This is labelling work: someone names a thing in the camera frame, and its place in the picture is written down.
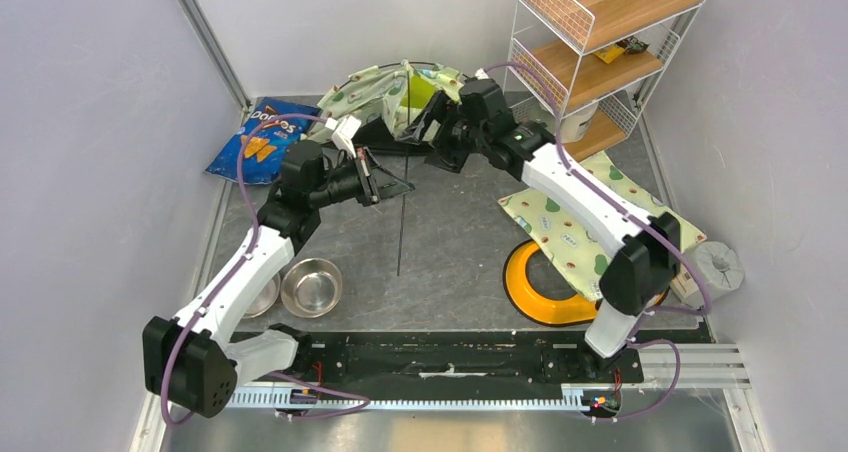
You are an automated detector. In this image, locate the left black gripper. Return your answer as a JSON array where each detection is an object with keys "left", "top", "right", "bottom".
[{"left": 308, "top": 147, "right": 413, "bottom": 208}]

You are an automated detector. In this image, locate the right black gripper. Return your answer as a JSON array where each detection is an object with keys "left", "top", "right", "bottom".
[{"left": 398, "top": 88, "right": 490, "bottom": 173}]

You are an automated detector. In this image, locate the green avocado pet tent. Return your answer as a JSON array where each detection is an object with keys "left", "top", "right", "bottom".
[{"left": 317, "top": 65, "right": 469, "bottom": 156}]

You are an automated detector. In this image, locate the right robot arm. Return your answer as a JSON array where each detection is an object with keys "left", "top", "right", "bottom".
[{"left": 396, "top": 78, "right": 682, "bottom": 381}]

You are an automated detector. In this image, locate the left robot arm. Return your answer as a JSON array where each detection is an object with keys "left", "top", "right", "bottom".
[{"left": 142, "top": 140, "right": 415, "bottom": 418}]

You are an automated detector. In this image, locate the orange pet bowl stand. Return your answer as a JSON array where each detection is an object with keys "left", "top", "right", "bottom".
[{"left": 502, "top": 240, "right": 670, "bottom": 327}]

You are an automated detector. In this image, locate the blue Doritos chip bag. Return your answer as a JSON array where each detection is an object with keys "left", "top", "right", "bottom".
[{"left": 204, "top": 97, "right": 320, "bottom": 185}]

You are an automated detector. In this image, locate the right steel bowl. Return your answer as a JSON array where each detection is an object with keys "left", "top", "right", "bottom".
[{"left": 280, "top": 258, "right": 343, "bottom": 319}]

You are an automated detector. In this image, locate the steel bowl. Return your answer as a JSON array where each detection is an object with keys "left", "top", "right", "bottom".
[
  {"left": 280, "top": 258, "right": 343, "bottom": 319},
  {"left": 244, "top": 275, "right": 280, "bottom": 319}
]

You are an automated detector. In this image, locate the white paper roll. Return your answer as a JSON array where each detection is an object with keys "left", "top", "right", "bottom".
[{"left": 560, "top": 102, "right": 598, "bottom": 144}]

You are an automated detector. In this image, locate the left steel bowl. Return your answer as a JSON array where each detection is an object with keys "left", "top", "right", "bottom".
[{"left": 244, "top": 275, "right": 280, "bottom": 319}]

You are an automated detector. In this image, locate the yellow snack packet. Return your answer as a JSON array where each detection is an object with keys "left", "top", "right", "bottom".
[{"left": 593, "top": 43, "right": 626, "bottom": 65}]

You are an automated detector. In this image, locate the green avocado print mat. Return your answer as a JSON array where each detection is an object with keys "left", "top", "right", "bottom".
[{"left": 499, "top": 146, "right": 706, "bottom": 301}]

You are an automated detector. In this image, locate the dark snack packet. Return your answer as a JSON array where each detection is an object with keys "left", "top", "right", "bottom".
[{"left": 616, "top": 36, "right": 650, "bottom": 55}]

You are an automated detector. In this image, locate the grey wrapped roll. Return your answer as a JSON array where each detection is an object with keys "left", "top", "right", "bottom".
[{"left": 671, "top": 241, "right": 745, "bottom": 308}]

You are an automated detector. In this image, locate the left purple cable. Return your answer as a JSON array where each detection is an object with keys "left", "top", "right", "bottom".
[{"left": 158, "top": 112, "right": 333, "bottom": 429}]

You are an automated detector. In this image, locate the white wire wooden shelf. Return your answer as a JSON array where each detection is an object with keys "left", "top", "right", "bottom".
[{"left": 497, "top": 0, "right": 707, "bottom": 160}]

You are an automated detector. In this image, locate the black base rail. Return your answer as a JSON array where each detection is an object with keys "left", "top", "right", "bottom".
[{"left": 230, "top": 331, "right": 648, "bottom": 411}]

